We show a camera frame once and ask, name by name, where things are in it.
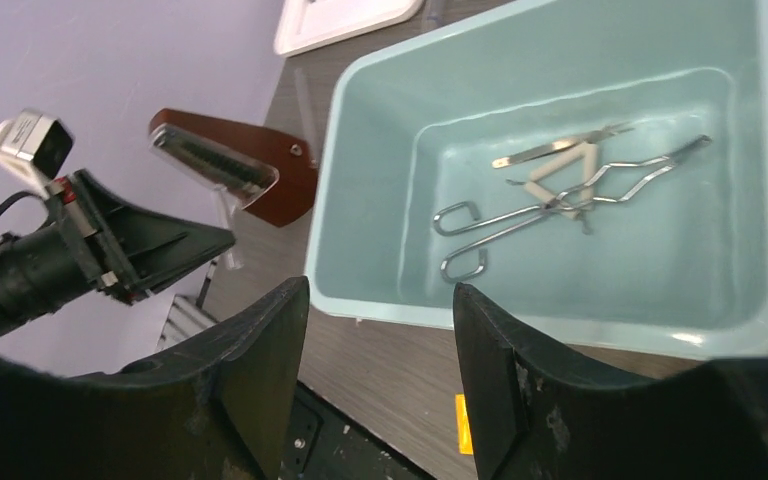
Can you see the light green plastic tub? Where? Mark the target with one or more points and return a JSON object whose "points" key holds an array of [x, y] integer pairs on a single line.
{"points": [[680, 270]]}

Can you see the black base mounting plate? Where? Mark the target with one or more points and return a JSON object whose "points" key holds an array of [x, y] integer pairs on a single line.
{"points": [[322, 442]]}

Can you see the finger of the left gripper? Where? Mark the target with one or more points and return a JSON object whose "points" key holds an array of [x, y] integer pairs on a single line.
{"points": [[130, 253]]}

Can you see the metal crucible tongs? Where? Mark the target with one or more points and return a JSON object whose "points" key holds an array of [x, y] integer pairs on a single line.
{"points": [[659, 165]]}

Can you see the thin metal tweezers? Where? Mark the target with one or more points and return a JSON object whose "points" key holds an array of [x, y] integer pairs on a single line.
{"points": [[560, 145]]}

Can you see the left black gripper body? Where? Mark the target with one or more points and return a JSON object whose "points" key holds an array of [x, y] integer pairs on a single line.
{"points": [[32, 268]]}

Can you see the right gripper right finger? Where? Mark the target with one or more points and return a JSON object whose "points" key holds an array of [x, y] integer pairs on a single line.
{"points": [[538, 409]]}

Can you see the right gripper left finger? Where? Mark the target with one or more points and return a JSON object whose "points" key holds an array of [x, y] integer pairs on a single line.
{"points": [[215, 406]]}

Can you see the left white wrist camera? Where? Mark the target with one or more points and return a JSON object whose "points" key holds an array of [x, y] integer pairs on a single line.
{"points": [[33, 147]]}

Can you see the white tub lid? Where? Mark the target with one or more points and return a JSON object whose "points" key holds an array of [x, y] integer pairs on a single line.
{"points": [[308, 25]]}

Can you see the yellow test tube rack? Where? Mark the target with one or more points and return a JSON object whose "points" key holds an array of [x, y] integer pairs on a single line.
{"points": [[465, 446]]}

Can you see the white clay triangle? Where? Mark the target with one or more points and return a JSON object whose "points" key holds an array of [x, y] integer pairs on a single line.
{"points": [[543, 183]]}

